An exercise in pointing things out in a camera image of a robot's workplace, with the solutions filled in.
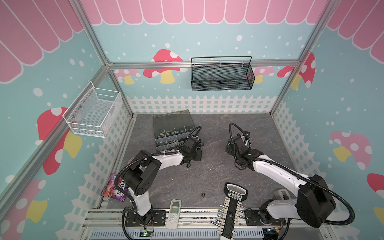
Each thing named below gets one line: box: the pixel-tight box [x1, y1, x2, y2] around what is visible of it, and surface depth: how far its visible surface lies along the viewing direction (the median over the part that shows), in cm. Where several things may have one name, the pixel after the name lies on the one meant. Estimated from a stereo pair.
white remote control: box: [166, 199, 182, 230], surface depth 76 cm
